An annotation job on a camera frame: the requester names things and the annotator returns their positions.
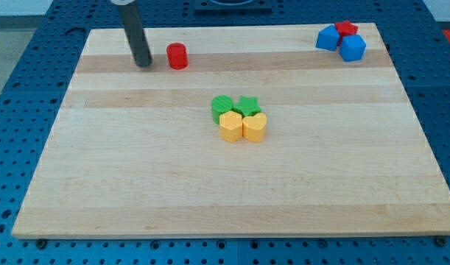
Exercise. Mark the red cylinder block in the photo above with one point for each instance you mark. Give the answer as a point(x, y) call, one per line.
point(177, 56)

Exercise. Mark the green star block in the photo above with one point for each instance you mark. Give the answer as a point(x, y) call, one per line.
point(247, 106)

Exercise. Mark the yellow heart block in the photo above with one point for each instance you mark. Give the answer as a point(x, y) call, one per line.
point(254, 127)

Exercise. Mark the yellow hexagon block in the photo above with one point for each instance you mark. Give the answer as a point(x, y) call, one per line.
point(230, 126)

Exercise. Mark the light wooden board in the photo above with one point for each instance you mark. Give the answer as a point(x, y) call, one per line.
point(134, 152)

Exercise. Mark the blue triangle block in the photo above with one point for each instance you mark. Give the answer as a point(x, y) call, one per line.
point(328, 38)

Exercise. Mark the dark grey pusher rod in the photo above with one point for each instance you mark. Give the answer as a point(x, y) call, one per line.
point(133, 27)

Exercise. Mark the red star block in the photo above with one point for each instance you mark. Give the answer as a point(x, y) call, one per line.
point(345, 28)

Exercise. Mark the green cylinder block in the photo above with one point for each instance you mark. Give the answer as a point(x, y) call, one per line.
point(219, 105)

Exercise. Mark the blue cube block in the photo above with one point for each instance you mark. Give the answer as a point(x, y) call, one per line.
point(352, 48)

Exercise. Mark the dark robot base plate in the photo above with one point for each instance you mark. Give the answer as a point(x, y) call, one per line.
point(218, 6)

